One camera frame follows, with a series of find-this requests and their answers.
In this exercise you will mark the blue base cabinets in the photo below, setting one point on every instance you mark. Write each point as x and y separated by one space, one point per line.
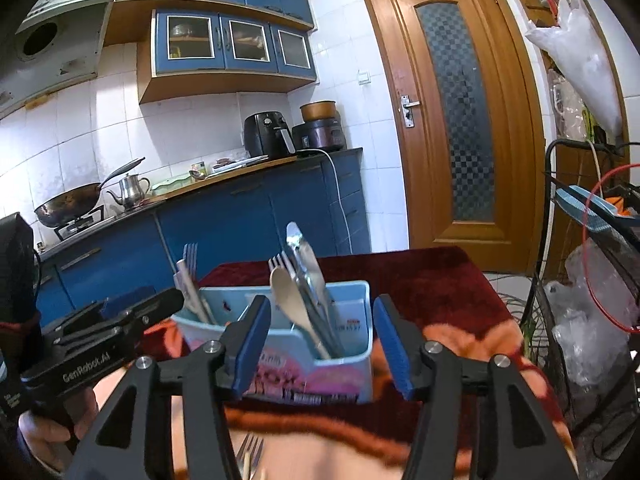
225 230

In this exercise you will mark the long steel utensil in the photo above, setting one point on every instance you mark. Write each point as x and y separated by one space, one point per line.
310 270

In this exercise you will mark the printed fleece blanket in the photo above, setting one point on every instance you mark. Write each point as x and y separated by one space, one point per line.
430 290

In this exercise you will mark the wooden door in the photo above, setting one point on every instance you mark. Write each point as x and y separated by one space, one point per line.
400 185

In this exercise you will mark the white light switch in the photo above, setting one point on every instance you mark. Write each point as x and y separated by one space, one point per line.
364 76

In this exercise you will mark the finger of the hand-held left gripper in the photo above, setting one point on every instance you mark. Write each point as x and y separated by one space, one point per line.
130 297
160 302

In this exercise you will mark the gas stove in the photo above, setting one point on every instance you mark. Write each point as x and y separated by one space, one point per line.
82 225

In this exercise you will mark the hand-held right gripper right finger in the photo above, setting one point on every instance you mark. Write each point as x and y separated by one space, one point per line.
392 345

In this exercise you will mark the blue plastic utensil box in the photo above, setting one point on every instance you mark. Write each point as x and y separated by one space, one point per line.
345 360

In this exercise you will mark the white plastic bag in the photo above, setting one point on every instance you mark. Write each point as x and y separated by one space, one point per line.
580 60

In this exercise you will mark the black metal cart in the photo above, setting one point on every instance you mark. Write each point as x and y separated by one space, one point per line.
547 210

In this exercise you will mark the blue patterned pouch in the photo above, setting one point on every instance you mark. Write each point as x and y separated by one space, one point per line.
585 210

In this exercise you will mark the pale green dish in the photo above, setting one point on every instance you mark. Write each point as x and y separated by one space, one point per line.
170 186

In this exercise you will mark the orange pot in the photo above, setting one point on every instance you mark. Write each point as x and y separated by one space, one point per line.
318 110

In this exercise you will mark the clear plastic bag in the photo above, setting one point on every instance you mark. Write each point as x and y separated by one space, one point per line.
585 320

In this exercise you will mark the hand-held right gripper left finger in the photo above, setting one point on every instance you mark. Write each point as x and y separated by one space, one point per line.
252 350

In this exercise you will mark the steel kettle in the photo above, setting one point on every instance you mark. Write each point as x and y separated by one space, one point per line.
131 191

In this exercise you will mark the black wok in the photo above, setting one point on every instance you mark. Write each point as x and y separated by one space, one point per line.
65 207

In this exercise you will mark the glass-doored blue wall cabinet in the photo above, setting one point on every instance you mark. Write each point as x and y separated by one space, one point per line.
200 67

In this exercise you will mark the black air fryer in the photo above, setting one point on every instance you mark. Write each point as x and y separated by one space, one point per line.
265 132

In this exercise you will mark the steel fork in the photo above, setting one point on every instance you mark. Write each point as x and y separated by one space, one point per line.
280 262
250 450

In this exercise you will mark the person's left hand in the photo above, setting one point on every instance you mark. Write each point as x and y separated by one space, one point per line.
50 430

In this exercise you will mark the grey range hood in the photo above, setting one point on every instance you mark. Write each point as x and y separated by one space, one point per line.
60 45

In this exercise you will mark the dark rice cooker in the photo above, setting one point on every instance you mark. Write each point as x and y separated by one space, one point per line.
322 135

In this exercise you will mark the beige spoon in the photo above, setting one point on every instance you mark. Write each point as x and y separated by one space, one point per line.
290 295

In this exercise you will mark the dark kitchen countertop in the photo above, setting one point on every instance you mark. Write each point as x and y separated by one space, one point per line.
345 151

